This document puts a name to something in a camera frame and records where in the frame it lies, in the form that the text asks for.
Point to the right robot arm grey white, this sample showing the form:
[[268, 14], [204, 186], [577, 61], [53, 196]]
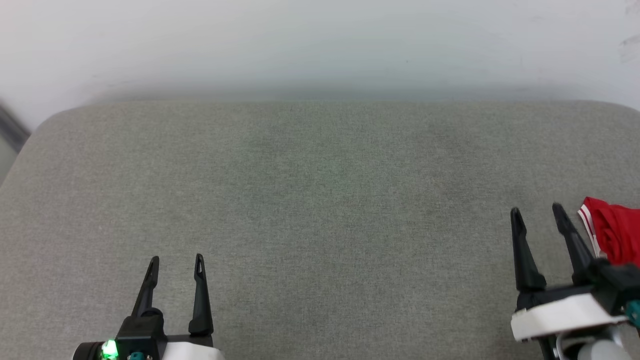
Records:
[[600, 350]]

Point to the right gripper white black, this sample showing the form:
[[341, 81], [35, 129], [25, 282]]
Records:
[[565, 312]]

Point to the dark grey baseboard strip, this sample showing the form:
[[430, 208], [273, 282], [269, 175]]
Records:
[[12, 127]]

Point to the red basketball jersey white trim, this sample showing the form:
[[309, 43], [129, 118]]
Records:
[[617, 235]]

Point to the grey fabric sofa cushion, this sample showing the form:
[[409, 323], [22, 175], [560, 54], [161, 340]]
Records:
[[320, 225]]

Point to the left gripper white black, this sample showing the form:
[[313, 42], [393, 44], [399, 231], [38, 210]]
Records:
[[142, 330]]

